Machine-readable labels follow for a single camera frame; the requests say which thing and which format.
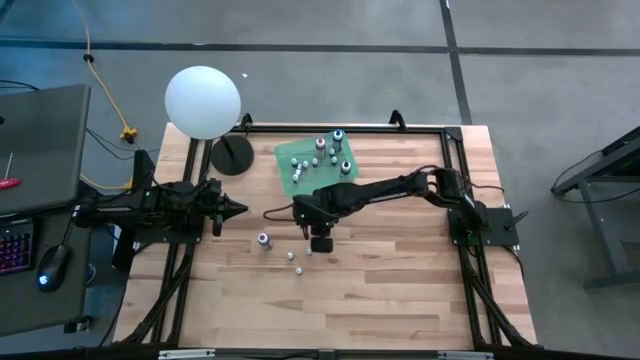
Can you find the large red colouring bottle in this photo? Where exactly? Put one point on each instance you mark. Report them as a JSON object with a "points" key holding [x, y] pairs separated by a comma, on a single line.
{"points": [[320, 145]]}

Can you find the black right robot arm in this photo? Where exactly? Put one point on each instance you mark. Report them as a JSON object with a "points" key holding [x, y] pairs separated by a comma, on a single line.
{"points": [[380, 190]]}

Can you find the white globe table lamp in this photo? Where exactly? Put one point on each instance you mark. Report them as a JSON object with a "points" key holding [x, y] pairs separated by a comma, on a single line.
{"points": [[202, 102]]}

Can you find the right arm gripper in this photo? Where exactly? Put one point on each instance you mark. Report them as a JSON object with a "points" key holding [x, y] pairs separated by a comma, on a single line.
{"points": [[317, 212]]}

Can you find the black aluminium table frame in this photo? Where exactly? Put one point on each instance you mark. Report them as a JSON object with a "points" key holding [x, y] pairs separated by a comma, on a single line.
{"points": [[192, 160]]}

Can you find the backlit black keyboard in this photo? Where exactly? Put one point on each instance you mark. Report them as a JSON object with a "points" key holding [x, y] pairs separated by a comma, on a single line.
{"points": [[15, 250]]}

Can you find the large purple-capped colouring bottle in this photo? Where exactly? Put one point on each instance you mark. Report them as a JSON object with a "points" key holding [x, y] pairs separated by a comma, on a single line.
{"points": [[263, 239]]}

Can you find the black controller box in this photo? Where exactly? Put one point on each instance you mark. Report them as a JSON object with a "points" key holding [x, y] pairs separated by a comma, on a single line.
{"points": [[144, 167]]}

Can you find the silver metal bracket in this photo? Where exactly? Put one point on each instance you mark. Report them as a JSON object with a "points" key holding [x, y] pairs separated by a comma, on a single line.
{"points": [[465, 355], [187, 354]]}

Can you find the large blue-capped colouring bottle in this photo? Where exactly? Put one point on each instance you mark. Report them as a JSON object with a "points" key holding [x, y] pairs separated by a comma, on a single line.
{"points": [[338, 135]]}

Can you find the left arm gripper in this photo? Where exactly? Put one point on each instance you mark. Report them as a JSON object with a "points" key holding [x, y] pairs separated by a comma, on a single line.
{"points": [[210, 199]]}

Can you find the dark grey desk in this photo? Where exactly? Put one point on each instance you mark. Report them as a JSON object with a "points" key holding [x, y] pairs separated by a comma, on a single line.
{"points": [[30, 310]]}

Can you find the dark grey laptop lid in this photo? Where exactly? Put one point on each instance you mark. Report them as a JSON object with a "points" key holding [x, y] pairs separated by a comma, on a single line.
{"points": [[45, 145]]}

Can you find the black metal stand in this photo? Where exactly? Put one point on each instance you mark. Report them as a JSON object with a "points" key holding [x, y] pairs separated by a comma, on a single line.
{"points": [[615, 280]]}

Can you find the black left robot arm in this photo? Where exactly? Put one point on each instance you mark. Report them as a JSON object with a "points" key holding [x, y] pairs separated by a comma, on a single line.
{"points": [[125, 207]]}

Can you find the large black-capped colouring bottle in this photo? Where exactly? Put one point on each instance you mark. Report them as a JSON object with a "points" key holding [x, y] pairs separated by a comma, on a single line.
{"points": [[345, 167]]}

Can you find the black computer mouse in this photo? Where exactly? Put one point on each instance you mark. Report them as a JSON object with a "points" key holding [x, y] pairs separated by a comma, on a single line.
{"points": [[52, 267]]}

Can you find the teal translucent plastic bin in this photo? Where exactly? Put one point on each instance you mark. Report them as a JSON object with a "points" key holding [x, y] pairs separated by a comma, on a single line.
{"points": [[325, 182]]}

